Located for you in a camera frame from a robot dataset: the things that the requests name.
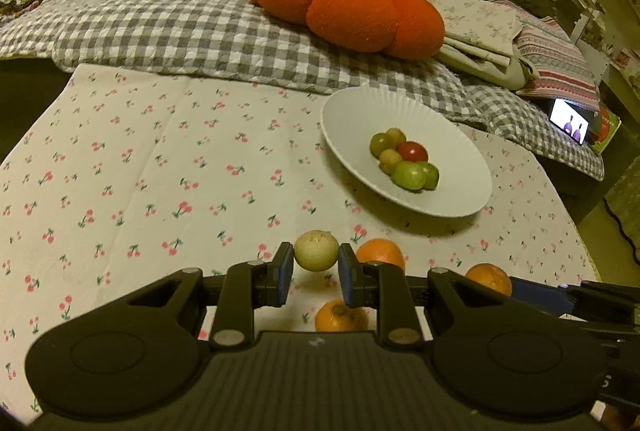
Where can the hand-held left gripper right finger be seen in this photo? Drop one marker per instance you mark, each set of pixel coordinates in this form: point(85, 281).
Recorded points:
point(350, 279)

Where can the orange pumpkin cushion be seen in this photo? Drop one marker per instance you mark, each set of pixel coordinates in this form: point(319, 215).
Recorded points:
point(350, 6)

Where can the phone with lit screen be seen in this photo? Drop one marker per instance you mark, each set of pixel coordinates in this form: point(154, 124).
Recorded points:
point(570, 122)

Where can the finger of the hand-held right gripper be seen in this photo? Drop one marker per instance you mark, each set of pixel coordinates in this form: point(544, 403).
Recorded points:
point(537, 297)

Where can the cherry print tablecloth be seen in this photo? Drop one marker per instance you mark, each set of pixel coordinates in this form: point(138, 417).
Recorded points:
point(150, 161)

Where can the dark yellow-green round fruit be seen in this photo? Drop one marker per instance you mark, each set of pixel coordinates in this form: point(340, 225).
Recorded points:
point(382, 144)

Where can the folded striped blanket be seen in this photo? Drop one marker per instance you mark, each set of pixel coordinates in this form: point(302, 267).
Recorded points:
point(555, 56)

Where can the small yellow round fruit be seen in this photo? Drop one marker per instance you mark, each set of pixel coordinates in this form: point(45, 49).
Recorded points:
point(390, 158)

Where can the white ribbed plate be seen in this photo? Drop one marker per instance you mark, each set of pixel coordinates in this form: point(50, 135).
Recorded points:
point(450, 151)

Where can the green guava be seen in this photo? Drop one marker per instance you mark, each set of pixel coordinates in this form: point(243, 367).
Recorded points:
point(430, 175)
point(406, 174)

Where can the grey checkered blanket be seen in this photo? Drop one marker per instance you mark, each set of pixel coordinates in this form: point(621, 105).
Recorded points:
point(200, 26)

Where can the large orange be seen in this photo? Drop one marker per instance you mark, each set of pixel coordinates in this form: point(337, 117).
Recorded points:
point(381, 253)

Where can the small orange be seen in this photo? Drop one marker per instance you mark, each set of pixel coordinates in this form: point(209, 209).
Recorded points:
point(341, 316)
point(489, 279)

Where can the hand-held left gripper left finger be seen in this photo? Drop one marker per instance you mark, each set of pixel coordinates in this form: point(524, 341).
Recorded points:
point(286, 276)

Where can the pale round fruit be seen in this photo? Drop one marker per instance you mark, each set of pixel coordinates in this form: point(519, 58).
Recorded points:
point(315, 250)

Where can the red tomato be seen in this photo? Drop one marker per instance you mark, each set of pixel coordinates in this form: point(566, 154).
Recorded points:
point(413, 152)

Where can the folded floral sheets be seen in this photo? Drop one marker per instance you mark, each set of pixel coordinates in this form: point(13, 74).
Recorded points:
point(480, 31)

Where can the orange and green book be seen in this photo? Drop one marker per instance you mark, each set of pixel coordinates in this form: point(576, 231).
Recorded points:
point(607, 128)

